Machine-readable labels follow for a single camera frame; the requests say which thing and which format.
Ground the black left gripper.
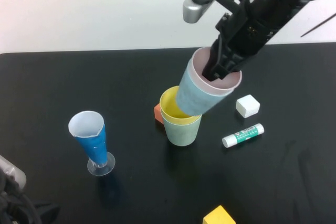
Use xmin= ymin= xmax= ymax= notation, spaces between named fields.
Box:
xmin=0 ymin=168 xmax=60 ymax=224

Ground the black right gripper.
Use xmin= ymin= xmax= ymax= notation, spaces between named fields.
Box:
xmin=201 ymin=0 xmax=289 ymax=81

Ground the pink plastic cup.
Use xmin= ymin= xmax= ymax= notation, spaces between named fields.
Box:
xmin=190 ymin=47 xmax=243 ymax=96

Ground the light blue plastic cup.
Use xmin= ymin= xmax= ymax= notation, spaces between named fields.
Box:
xmin=175 ymin=58 xmax=234 ymax=116

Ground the yellow plastic cup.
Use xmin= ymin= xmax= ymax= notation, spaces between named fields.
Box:
xmin=159 ymin=86 xmax=203 ymax=125

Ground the green plastic cup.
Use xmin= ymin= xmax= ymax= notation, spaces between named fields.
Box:
xmin=160 ymin=111 xmax=203 ymax=147

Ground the white foam cube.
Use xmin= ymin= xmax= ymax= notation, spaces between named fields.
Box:
xmin=235 ymin=93 xmax=261 ymax=119

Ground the white green glue stick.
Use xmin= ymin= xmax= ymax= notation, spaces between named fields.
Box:
xmin=222 ymin=123 xmax=265 ymax=148

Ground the orange foam cube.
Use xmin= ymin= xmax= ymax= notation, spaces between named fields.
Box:
xmin=153 ymin=104 xmax=163 ymax=125

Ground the blue conical measuring glass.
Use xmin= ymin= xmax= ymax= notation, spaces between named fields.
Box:
xmin=68 ymin=110 xmax=116 ymax=177

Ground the plain yellow foam cube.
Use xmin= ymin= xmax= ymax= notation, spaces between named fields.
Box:
xmin=202 ymin=204 xmax=236 ymax=224

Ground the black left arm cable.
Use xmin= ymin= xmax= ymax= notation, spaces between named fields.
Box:
xmin=0 ymin=179 xmax=43 ymax=224

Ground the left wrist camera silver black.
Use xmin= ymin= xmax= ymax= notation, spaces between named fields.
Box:
xmin=0 ymin=155 xmax=27 ymax=190

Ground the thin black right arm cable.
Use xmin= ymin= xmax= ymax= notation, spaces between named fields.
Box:
xmin=300 ymin=13 xmax=336 ymax=38

